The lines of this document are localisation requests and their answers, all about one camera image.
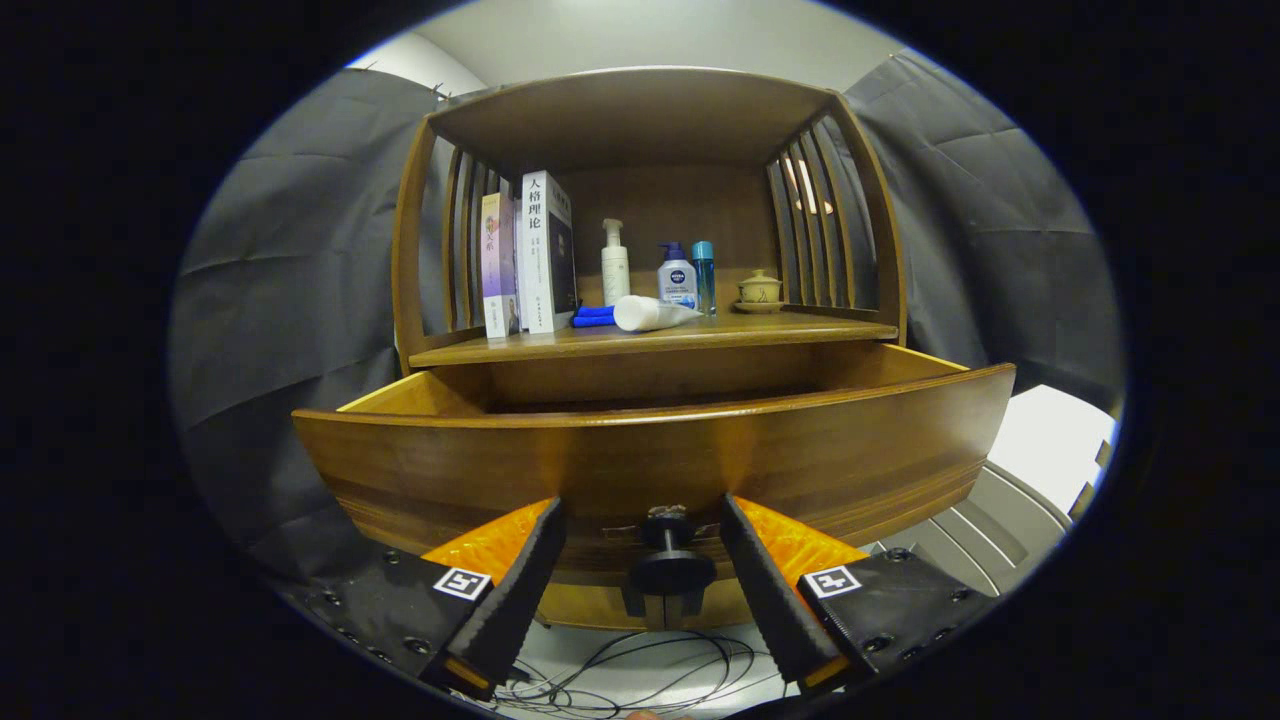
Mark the wooden cabinet door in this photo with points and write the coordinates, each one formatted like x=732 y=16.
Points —
x=725 y=605
x=590 y=605

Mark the brown wooden drawer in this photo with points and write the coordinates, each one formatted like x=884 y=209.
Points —
x=450 y=470

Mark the beige lidded teacup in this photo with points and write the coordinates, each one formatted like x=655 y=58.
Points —
x=760 y=292

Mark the grey ribbed plastic panel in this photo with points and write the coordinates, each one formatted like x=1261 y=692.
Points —
x=990 y=540

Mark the black backdrop cloth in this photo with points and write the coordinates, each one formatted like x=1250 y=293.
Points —
x=290 y=280

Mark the purple book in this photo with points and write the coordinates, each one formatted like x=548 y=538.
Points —
x=497 y=270

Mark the blue folded cloth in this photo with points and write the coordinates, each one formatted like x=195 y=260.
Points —
x=592 y=316

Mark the white pump bottle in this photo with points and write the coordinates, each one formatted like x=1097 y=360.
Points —
x=615 y=270

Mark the brown wooden cabinet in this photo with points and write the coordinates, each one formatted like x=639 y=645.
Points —
x=640 y=110

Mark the black drawer knob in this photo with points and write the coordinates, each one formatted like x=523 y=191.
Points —
x=670 y=572

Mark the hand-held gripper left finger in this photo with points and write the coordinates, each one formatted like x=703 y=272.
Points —
x=515 y=590

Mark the white green cream tube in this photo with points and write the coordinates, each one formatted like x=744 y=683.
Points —
x=645 y=313

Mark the white book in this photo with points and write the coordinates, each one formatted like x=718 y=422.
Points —
x=535 y=260

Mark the clear blue bottle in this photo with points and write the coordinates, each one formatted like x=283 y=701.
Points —
x=704 y=275

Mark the white bottle with blue cap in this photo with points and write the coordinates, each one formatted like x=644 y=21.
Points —
x=677 y=280

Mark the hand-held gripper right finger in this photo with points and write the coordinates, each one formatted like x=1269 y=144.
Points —
x=768 y=590

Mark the wooden countertop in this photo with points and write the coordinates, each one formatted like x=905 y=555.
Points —
x=720 y=330

